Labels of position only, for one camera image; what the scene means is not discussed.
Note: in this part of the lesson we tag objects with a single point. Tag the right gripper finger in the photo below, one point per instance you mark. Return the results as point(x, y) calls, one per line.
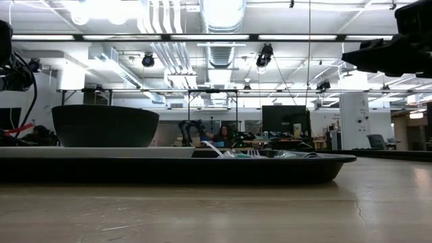
point(374, 60)
point(381, 44)

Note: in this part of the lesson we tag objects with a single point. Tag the grey cloth napkin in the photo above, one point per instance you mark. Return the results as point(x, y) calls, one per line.
point(308, 155)

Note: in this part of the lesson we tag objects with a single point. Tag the black bowl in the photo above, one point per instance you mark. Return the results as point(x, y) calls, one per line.
point(104, 126)

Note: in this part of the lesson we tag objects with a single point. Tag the white plate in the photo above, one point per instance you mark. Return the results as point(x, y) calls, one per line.
point(101, 152)

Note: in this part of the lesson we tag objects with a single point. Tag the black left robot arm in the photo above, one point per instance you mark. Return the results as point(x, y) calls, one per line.
point(13, 77)

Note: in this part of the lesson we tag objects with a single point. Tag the black background robot arm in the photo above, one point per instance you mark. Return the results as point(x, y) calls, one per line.
point(244, 138)
point(189, 130)

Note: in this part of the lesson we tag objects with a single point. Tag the black plastic tray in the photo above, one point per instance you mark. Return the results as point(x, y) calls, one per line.
point(202, 170)

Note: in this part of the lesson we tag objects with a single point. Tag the black ceiling spotlight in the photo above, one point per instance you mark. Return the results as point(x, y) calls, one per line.
point(265, 55)
point(148, 60)
point(33, 65)
point(323, 85)

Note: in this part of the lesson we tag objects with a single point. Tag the grey background chair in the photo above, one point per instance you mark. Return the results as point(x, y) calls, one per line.
point(376, 141)

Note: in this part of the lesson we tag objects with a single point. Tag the black monitor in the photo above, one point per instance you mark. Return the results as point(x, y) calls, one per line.
point(285, 119)

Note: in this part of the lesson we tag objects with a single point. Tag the person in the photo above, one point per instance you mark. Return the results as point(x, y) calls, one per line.
point(224, 133)

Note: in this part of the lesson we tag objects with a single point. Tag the red tube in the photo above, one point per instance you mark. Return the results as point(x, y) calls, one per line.
point(23, 128)

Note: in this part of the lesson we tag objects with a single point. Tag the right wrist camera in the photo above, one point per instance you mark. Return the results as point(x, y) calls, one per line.
point(415, 17)

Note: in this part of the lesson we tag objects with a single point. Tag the silver ventilation duct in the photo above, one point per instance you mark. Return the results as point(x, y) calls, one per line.
point(222, 20)

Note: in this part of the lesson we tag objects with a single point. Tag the black background workstation frame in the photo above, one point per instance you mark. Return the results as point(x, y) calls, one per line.
point(212, 90)

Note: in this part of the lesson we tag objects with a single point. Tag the black wall screen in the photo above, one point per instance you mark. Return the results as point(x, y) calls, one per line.
point(6, 118)

